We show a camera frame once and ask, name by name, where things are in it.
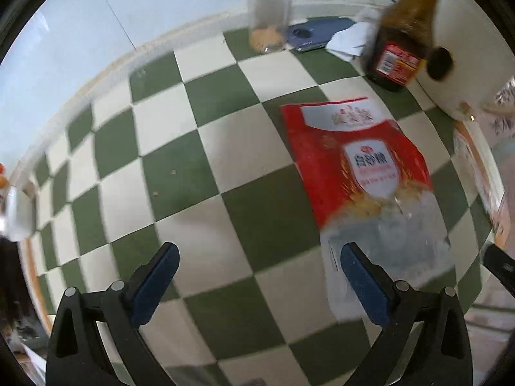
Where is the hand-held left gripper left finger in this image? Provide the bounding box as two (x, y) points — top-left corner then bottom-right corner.
(45, 242), (180, 386)

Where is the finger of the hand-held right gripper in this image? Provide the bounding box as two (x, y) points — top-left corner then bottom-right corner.
(482, 243), (515, 290)

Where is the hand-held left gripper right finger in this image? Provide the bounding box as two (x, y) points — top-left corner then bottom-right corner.
(340, 242), (473, 386)

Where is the clear plastic bag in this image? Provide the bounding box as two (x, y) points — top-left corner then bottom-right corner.
(321, 195), (454, 319)

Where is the red sugar bag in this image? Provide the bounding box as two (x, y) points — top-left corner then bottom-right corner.
(281, 97), (434, 228)

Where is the green checkered tablecloth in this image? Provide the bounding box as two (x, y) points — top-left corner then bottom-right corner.
(8, 24), (508, 386)

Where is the frosted glass sliding door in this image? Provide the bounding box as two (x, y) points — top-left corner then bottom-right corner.
(492, 76), (515, 138)

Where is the white and pink kettle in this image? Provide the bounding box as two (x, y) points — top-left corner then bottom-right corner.
(418, 0), (515, 124)

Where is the crumpled white paper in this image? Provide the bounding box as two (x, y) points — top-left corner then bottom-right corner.
(325, 6), (384, 63)

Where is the dark sauce bottle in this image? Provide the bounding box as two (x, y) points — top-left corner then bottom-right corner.
(360, 0), (448, 93)

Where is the blue phone case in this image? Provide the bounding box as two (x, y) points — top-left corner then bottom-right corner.
(286, 16), (355, 53)

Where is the clear jar with brown lid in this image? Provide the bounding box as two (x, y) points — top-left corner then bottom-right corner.
(246, 0), (297, 53)

